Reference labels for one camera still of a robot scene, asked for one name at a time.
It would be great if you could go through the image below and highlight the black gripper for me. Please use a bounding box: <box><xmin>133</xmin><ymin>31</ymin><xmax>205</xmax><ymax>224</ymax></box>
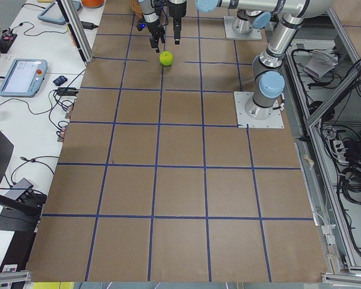
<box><xmin>149</xmin><ymin>25</ymin><xmax>165</xmax><ymax>51</ymax></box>
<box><xmin>173</xmin><ymin>18</ymin><xmax>182</xmax><ymax>45</ymax></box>

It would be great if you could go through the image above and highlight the green apple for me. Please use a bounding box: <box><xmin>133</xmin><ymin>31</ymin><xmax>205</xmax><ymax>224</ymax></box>
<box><xmin>159</xmin><ymin>51</ymin><xmax>174</xmax><ymax>66</ymax></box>

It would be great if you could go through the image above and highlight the woven wicker basket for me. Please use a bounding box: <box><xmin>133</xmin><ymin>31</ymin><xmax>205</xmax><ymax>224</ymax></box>
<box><xmin>130</xmin><ymin>0</ymin><xmax>143</xmax><ymax>19</ymax></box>

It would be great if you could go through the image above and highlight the black power adapter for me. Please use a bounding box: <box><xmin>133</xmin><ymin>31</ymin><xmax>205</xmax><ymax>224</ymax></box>
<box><xmin>81</xmin><ymin>21</ymin><xmax>99</xmax><ymax>30</ymax></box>

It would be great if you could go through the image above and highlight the orange bucket grey lid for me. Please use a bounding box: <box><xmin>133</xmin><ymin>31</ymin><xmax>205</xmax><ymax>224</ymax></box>
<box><xmin>81</xmin><ymin>0</ymin><xmax>105</xmax><ymax>8</ymax></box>

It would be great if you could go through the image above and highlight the blue teach pendant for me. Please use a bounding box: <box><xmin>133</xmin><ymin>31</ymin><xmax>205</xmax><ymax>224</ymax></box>
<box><xmin>37</xmin><ymin>1</ymin><xmax>82</xmax><ymax>25</ymax></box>
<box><xmin>0</xmin><ymin>58</ymin><xmax>48</xmax><ymax>98</ymax></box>

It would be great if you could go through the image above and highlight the dark blue small pouch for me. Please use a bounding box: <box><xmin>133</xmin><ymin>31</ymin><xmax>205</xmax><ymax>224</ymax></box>
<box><xmin>53</xmin><ymin>75</ymin><xmax>67</xmax><ymax>86</ymax></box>

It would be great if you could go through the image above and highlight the grey usb hub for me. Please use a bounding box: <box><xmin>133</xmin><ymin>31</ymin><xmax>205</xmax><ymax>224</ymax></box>
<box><xmin>5</xmin><ymin>178</ymin><xmax>33</xmax><ymax>200</ymax></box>

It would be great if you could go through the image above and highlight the black monitor stand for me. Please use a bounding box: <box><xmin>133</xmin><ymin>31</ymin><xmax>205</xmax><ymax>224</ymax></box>
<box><xmin>0</xmin><ymin>131</ymin><xmax>46</xmax><ymax>232</ymax></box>

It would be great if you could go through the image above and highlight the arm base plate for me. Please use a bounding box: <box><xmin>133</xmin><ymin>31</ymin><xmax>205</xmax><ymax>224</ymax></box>
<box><xmin>223</xmin><ymin>16</ymin><xmax>262</xmax><ymax>41</ymax></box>
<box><xmin>233</xmin><ymin>92</ymin><xmax>285</xmax><ymax>129</ymax></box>

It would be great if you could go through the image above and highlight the aluminium frame post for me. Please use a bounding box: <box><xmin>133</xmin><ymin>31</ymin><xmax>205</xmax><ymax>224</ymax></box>
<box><xmin>57</xmin><ymin>0</ymin><xmax>93</xmax><ymax>64</ymax></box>

